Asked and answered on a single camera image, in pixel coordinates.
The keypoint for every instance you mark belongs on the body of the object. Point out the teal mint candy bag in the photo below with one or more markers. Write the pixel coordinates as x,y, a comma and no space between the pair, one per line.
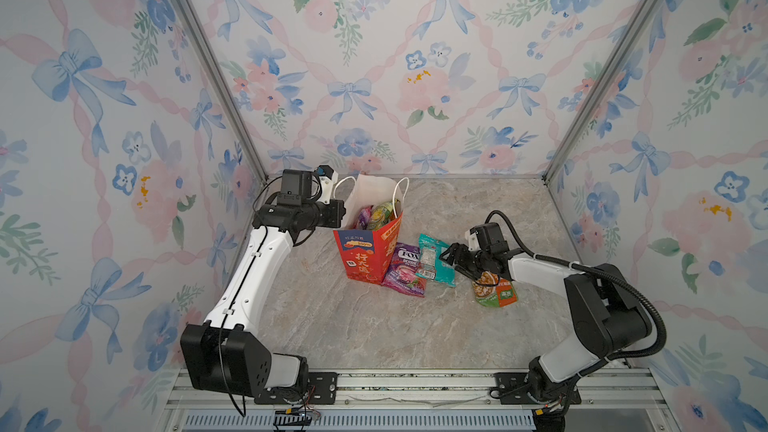
431,266

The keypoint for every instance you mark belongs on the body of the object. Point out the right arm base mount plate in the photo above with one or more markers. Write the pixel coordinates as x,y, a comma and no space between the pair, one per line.
522,388

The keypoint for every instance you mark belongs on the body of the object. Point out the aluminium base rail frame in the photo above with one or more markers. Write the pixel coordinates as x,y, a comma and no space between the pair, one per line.
613,399

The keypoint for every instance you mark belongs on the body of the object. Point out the purple Fox's berries bag front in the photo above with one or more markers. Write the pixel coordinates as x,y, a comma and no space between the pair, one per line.
364,218

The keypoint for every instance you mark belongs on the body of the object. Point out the green orange soup packet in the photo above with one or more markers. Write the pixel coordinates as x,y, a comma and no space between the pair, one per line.
492,291

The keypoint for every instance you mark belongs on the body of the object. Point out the purple fox's berries bag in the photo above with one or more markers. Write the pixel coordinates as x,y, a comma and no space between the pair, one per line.
402,274
364,218

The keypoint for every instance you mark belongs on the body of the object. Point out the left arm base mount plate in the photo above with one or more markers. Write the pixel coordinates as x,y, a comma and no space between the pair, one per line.
312,388

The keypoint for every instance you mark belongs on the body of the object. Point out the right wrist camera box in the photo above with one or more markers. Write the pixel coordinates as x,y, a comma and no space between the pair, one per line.
472,239

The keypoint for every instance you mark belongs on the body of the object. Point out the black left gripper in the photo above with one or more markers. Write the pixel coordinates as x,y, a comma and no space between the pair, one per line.
337,210

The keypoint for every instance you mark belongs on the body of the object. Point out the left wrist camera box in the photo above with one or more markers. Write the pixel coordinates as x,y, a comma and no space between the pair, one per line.
329,179

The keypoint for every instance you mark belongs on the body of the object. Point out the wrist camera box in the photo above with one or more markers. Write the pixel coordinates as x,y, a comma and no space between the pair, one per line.
472,239
329,179

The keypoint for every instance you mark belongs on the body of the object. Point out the aluminium left corner post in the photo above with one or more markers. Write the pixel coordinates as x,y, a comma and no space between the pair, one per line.
211,70

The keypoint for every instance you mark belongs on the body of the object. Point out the aluminium right corner post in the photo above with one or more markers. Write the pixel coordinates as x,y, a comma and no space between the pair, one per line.
639,20

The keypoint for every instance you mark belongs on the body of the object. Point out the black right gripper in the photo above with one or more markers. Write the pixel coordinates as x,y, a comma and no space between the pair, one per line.
459,262

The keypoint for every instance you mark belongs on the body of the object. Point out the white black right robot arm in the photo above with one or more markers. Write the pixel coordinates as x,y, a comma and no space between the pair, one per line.
611,319

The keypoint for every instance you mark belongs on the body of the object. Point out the aluminium corner post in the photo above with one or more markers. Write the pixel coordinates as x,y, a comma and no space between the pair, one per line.
211,70
639,20

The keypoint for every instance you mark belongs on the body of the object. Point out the green Fox's spring tea bag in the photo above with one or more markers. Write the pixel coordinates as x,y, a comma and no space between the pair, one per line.
382,215

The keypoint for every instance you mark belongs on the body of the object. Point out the red paper gift bag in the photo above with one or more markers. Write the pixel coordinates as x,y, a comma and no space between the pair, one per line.
365,254

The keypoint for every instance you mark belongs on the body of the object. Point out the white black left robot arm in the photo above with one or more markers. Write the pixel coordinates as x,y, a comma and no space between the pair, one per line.
224,354

